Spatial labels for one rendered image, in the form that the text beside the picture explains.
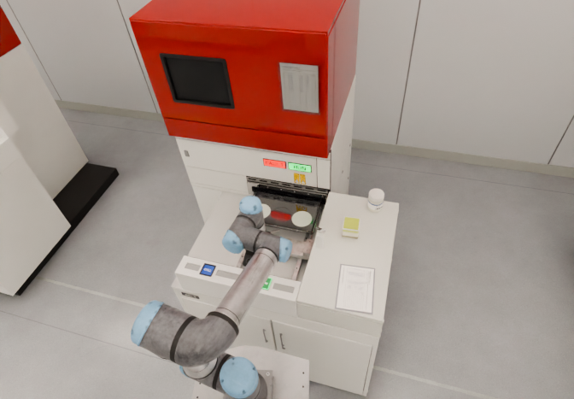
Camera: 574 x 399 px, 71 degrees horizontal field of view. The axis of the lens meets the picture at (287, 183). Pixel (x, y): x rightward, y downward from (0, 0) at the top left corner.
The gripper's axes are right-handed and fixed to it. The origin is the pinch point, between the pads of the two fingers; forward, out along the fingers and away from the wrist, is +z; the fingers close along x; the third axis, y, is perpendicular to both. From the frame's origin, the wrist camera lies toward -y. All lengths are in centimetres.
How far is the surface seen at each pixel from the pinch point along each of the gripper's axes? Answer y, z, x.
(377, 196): 52, 4, -39
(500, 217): 150, 110, -128
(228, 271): 2.6, 14.5, 17.0
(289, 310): -3.9, 23.8, -11.7
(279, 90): 53, -46, 5
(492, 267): 103, 110, -120
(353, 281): 10.4, 13.6, -35.8
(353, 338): -4, 35, -39
